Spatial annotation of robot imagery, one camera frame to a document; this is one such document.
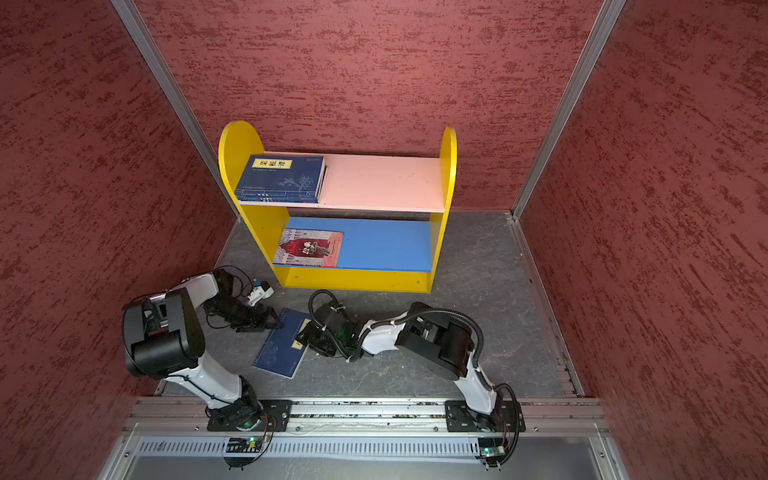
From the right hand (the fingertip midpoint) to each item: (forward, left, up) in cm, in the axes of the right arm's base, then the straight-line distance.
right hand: (300, 347), depth 83 cm
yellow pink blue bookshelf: (+36, -22, +12) cm, 44 cm away
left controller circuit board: (-22, +10, -3) cm, 25 cm away
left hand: (+5, +10, 0) cm, 11 cm away
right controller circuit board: (-25, -50, -3) cm, 56 cm away
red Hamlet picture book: (+26, -2, +13) cm, 29 cm away
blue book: (-1, +5, -1) cm, 6 cm away
